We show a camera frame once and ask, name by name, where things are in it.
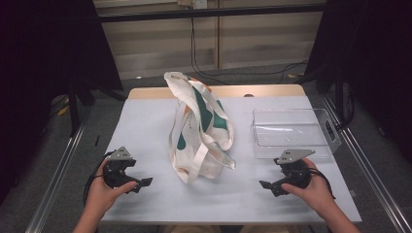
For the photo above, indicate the white green orange tote bag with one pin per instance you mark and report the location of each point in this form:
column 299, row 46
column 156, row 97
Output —
column 197, row 129

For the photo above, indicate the person's left hand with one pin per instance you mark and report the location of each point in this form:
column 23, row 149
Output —
column 100, row 197

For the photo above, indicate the clear plastic storage bin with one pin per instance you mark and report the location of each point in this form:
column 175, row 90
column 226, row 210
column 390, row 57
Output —
column 291, row 129

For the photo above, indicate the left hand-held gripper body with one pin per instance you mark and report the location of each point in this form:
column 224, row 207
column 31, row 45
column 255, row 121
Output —
column 116, row 171

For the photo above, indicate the yellow floor tape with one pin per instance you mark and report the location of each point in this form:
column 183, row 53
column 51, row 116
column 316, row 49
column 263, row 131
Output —
column 63, row 111

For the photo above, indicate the person's right hand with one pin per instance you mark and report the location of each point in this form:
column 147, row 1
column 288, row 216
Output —
column 315, row 194

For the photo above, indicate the black curtain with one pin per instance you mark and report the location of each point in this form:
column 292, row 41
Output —
column 48, row 64
column 372, row 64

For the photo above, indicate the white wall socket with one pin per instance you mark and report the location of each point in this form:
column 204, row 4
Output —
column 200, row 4

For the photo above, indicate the black horizontal bar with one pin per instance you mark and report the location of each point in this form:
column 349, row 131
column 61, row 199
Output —
column 210, row 13

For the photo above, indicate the small black floor marker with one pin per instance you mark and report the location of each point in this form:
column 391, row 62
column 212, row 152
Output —
column 97, row 140

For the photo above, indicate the black metal stand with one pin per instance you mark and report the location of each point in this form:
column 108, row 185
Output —
column 339, row 93
column 74, row 110

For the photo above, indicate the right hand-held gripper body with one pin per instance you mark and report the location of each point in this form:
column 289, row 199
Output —
column 296, row 173

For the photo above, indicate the silver floor rail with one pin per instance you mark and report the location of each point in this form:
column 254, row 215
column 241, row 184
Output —
column 372, row 171
column 55, row 184

